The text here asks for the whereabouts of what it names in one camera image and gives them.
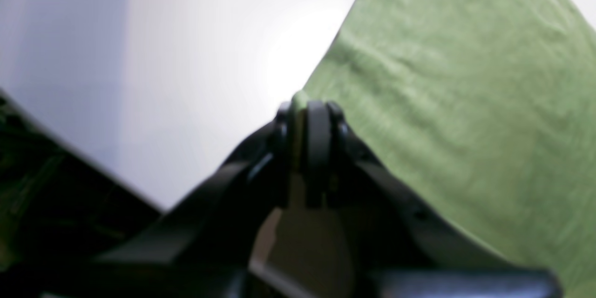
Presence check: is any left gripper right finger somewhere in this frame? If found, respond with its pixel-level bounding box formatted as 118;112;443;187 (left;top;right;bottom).
303;101;562;298

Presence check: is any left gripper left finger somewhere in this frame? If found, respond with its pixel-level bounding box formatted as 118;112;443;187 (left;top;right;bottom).
1;102;295;298

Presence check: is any olive green t-shirt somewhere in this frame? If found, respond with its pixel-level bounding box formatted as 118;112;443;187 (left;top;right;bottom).
291;0;596;298

